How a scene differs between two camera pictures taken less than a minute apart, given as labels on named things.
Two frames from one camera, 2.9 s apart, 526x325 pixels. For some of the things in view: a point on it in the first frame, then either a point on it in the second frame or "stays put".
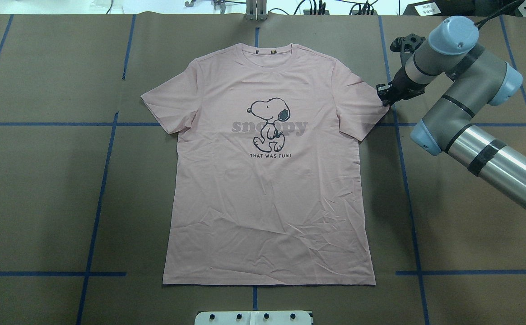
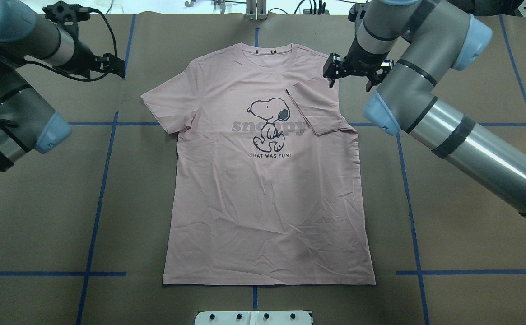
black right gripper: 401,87 -> 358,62
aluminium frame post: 256,10 stays put
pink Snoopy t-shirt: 268,187 stays put
